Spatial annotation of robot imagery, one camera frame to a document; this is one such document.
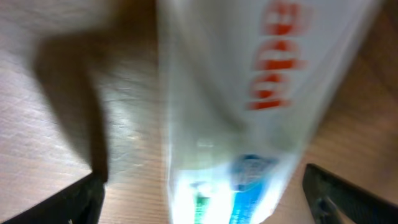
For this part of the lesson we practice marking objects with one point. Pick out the white Panadol box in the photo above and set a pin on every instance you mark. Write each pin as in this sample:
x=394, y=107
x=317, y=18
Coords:
x=246, y=85

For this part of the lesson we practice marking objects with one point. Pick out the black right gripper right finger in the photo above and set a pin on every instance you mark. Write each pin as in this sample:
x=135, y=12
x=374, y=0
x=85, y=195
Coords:
x=326, y=193

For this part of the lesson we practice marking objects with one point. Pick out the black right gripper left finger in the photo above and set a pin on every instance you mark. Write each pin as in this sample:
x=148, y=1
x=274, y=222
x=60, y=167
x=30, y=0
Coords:
x=79, y=203

